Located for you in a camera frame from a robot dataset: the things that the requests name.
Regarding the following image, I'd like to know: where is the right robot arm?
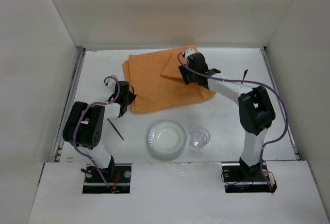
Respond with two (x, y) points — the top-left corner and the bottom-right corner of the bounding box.
(177, 50), (275, 175)

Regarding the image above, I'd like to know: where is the aluminium frame rail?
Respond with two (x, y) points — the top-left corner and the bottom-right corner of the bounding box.
(260, 47), (300, 161)
(48, 46), (86, 162)

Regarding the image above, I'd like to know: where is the left aluminium frame rail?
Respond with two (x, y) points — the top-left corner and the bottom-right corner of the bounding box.
(48, 46), (86, 162)

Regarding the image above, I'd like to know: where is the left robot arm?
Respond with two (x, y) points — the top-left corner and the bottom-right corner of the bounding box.
(62, 78), (136, 178)

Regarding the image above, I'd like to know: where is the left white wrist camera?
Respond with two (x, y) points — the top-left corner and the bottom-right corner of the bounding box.
(104, 75), (118, 88)

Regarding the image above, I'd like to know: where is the orange cloth napkin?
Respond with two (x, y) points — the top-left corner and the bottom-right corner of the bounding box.
(122, 45), (216, 114)

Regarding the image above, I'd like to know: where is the right aluminium frame rail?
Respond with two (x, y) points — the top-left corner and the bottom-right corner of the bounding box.
(260, 47), (300, 161)

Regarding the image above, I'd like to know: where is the black plastic fork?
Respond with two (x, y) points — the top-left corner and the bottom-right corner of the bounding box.
(107, 119), (124, 141)

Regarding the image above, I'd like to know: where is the clear plastic cup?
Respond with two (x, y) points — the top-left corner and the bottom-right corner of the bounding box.
(190, 127), (210, 154)

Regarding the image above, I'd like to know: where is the white paper plate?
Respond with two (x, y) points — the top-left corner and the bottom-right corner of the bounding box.
(147, 119), (187, 159)

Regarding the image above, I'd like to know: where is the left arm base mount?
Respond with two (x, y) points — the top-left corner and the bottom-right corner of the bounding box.
(81, 164), (132, 194)

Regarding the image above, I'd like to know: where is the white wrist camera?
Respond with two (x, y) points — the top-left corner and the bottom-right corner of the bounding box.
(182, 47), (198, 58)
(104, 75), (118, 88)

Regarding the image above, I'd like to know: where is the black plastic knife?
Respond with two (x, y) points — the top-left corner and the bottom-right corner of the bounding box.
(241, 69), (248, 84)

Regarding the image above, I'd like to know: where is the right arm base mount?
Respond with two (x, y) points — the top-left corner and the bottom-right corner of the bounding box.
(221, 163), (277, 194)

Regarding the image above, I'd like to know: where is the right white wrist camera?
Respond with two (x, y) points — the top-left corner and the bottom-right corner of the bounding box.
(182, 47), (198, 58)

